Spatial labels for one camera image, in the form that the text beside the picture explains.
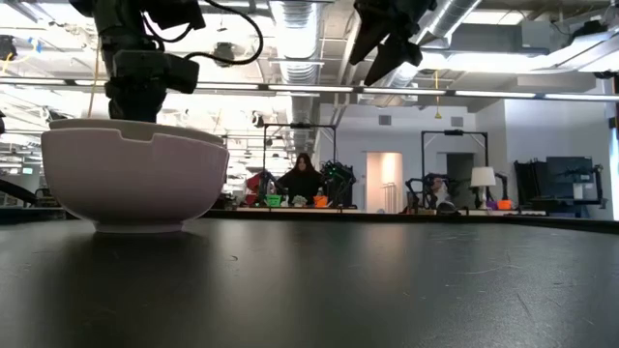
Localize long ceiling light strip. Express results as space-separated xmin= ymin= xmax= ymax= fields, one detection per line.
xmin=0 ymin=76 xmax=619 ymax=102

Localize white table lamp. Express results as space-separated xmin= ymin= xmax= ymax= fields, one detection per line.
xmin=469 ymin=165 xmax=498 ymax=210

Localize black rig frame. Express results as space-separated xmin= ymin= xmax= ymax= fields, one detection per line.
xmin=261 ymin=122 xmax=339 ymax=209
xmin=420 ymin=129 xmax=490 ymax=210

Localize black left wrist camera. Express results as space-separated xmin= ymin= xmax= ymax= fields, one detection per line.
xmin=113 ymin=49 xmax=201 ymax=96

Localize yellow cable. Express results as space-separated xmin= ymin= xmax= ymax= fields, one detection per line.
xmin=86 ymin=36 xmax=102 ymax=120

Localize large white notched bowl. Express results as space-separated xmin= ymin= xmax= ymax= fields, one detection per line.
xmin=40 ymin=126 xmax=231 ymax=235

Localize cream white bowl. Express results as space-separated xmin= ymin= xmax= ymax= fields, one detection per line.
xmin=47 ymin=118 xmax=226 ymax=146

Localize person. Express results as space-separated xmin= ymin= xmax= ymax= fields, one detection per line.
xmin=277 ymin=152 xmax=327 ymax=208
xmin=428 ymin=175 xmax=458 ymax=215

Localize silver ceiling duct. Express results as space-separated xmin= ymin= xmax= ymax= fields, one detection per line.
xmin=381 ymin=0 xmax=485 ymax=105
xmin=268 ymin=0 xmax=322 ymax=149

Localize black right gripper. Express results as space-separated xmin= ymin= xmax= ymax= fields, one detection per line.
xmin=347 ymin=0 xmax=439 ymax=87

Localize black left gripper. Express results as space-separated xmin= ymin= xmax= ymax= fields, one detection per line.
xmin=99 ymin=26 xmax=168 ymax=123

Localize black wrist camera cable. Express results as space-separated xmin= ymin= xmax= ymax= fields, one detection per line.
xmin=182 ymin=0 xmax=265 ymax=67

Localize black table mat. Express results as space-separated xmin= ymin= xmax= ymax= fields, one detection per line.
xmin=0 ymin=217 xmax=619 ymax=348

